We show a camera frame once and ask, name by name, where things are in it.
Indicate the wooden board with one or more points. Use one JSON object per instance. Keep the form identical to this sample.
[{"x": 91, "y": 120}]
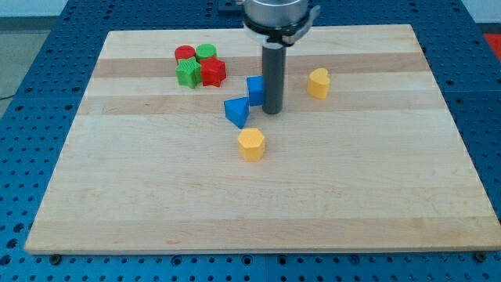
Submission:
[{"x": 152, "y": 167}]

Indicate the yellow hexagon block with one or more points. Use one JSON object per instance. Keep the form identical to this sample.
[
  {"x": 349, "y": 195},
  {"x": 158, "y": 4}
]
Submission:
[{"x": 251, "y": 144}]

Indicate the green cylinder block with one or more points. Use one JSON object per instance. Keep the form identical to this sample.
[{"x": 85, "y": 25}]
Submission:
[{"x": 205, "y": 51}]

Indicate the red cylinder block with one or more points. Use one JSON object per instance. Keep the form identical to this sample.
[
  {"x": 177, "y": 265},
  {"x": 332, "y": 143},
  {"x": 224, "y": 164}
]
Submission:
[{"x": 184, "y": 52}]

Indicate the red star block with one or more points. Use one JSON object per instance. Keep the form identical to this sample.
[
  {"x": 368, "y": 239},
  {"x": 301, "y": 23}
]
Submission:
[{"x": 213, "y": 71}]

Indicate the blue cube block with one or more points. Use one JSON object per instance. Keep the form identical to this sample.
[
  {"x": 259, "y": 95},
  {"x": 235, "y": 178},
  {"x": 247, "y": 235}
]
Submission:
[{"x": 255, "y": 90}]

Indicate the green star block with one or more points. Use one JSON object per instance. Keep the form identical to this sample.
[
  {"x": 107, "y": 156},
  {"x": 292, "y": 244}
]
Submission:
[{"x": 188, "y": 72}]

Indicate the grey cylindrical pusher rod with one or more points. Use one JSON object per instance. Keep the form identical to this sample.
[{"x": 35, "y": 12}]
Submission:
[{"x": 273, "y": 63}]

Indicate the blue triangle block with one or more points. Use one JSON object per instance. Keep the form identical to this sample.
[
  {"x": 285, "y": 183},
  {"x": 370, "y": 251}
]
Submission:
[{"x": 237, "y": 111}]

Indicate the yellow heart block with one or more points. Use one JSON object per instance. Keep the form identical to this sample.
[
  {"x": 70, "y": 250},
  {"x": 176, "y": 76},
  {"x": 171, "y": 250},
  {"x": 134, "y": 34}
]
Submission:
[{"x": 318, "y": 83}]

